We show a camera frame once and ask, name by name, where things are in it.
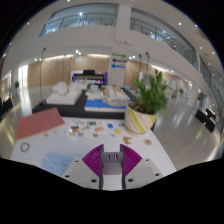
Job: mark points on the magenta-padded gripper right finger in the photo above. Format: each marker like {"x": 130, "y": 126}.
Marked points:
{"x": 131, "y": 163}

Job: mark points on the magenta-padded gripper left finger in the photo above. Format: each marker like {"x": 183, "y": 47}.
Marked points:
{"x": 92, "y": 163}

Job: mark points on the small grey-purple charger block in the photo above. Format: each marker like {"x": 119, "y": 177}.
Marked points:
{"x": 111, "y": 166}

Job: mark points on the orange figure sticker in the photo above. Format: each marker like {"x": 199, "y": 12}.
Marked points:
{"x": 126, "y": 140}

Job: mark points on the round orange sticker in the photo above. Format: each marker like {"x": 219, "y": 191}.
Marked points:
{"x": 147, "y": 142}

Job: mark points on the light blue power strip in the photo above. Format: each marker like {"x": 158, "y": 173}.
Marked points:
{"x": 56, "y": 163}

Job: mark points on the green plant in striped pot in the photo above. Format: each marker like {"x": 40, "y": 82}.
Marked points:
{"x": 143, "y": 116}

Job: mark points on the black display platform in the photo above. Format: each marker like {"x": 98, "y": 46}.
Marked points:
{"x": 75, "y": 107}

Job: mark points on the blue-based architectural model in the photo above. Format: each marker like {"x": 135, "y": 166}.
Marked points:
{"x": 105, "y": 101}

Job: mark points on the pink hardcover book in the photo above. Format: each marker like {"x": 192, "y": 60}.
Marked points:
{"x": 40, "y": 123}

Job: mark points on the white architectural model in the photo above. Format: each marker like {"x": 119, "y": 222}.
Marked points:
{"x": 65, "y": 94}

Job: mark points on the black piano with purple screen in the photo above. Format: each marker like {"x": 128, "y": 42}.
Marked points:
{"x": 89, "y": 77}

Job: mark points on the group of black chairs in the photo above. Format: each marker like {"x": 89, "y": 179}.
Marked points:
{"x": 5, "y": 105}
{"x": 206, "y": 120}

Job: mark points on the white pillar with arrow signs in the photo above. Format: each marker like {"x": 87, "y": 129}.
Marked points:
{"x": 118, "y": 66}

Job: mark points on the distant green potted plant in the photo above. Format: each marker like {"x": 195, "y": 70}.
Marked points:
{"x": 16, "y": 85}

